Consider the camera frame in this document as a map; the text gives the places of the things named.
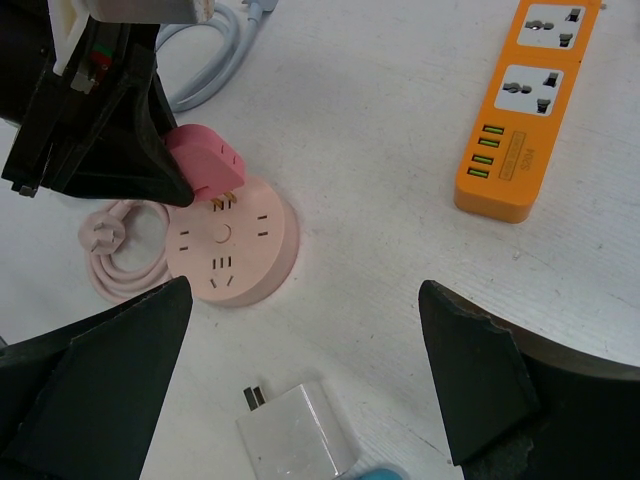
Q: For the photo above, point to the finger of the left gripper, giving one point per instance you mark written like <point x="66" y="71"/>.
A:
<point x="114" y="149"/>

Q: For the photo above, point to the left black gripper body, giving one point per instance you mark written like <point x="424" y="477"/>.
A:
<point x="42" y="104"/>

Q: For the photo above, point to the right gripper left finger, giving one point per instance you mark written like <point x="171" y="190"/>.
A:
<point x="83" y="401"/>

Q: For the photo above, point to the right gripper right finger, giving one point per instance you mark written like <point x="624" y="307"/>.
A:
<point x="516" y="405"/>

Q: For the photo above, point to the coral pink plug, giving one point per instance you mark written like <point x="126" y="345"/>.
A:
<point x="213" y="168"/>

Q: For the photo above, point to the blue charger plug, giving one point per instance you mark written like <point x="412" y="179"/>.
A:
<point x="382" y="472"/>

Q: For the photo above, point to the white grey charger plug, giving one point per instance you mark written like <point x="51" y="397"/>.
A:
<point x="295" y="435"/>

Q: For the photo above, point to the pink round power strip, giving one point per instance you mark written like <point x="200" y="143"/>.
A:
<point x="238" y="254"/>

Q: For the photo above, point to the orange power strip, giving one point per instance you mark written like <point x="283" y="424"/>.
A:
<point x="505" y="161"/>

